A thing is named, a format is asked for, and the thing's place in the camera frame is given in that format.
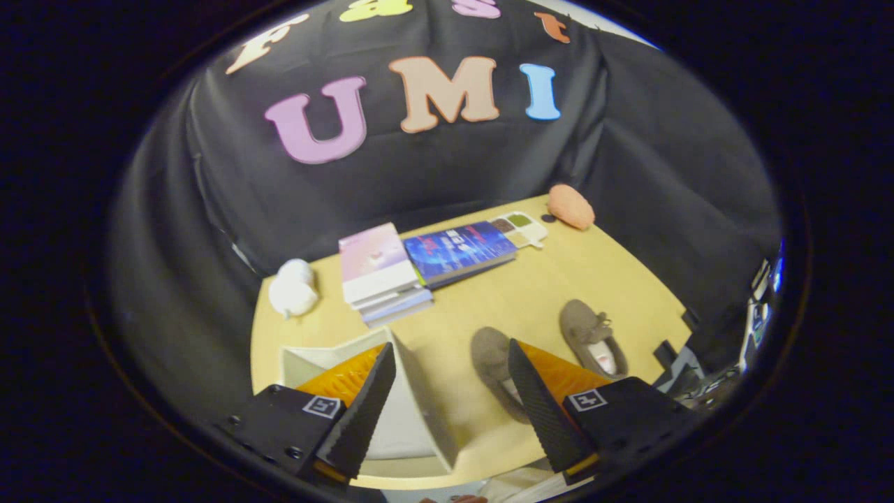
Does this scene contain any white plush toy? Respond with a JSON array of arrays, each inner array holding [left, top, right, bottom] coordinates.
[[268, 258, 321, 321]]

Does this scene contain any black backdrop cloth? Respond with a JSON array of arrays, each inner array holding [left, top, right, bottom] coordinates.
[[110, 0, 783, 423]]

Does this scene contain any white paint palette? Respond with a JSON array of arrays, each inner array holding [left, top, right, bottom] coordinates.
[[489, 211, 550, 251]]

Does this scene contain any pink book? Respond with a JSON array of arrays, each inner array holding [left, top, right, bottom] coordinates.
[[338, 222, 421, 307]]

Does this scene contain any white storage box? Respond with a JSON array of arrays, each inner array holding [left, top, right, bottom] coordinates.
[[279, 326, 462, 477]]

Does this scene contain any orange plush toy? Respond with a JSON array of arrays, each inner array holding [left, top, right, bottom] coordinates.
[[547, 184, 596, 232]]

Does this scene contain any pale blue book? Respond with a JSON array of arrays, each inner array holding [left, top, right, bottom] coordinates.
[[356, 286, 436, 330]]

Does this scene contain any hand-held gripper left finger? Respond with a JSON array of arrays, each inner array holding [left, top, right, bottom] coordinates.
[[217, 342, 397, 487]]

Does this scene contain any laptop with lit screen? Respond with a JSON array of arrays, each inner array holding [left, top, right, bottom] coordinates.
[[739, 257, 784, 372]]

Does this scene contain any grey equipment clutter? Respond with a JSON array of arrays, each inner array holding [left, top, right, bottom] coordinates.
[[653, 339, 745, 409]]

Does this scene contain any brown fuzzy shoe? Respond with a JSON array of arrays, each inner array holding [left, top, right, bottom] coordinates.
[[559, 299, 629, 380], [469, 326, 532, 425]]

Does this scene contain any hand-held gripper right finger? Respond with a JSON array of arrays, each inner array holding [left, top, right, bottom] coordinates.
[[507, 338, 703, 487]]

